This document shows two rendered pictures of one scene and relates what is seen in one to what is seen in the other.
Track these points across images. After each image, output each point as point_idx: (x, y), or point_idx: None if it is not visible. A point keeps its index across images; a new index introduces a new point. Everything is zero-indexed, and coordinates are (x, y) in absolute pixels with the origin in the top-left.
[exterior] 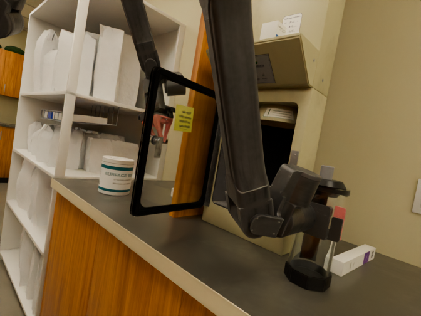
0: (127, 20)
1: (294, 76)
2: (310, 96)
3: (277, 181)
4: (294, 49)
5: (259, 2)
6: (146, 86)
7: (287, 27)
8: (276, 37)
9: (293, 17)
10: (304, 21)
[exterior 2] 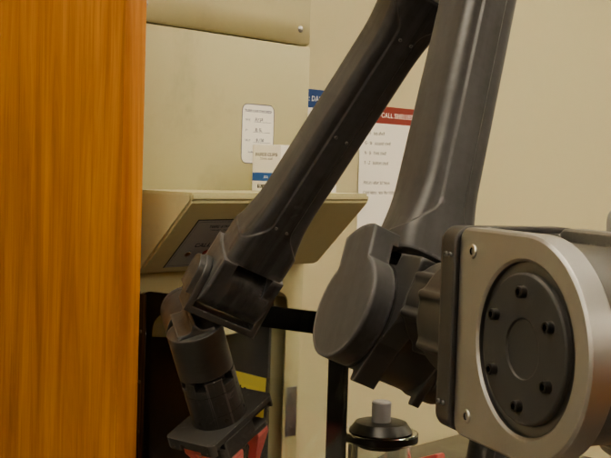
0: (309, 206)
1: (310, 252)
2: (302, 278)
3: (502, 456)
4: (347, 215)
5: (185, 44)
6: (224, 353)
7: (252, 129)
8: (338, 197)
9: (260, 112)
10: (279, 126)
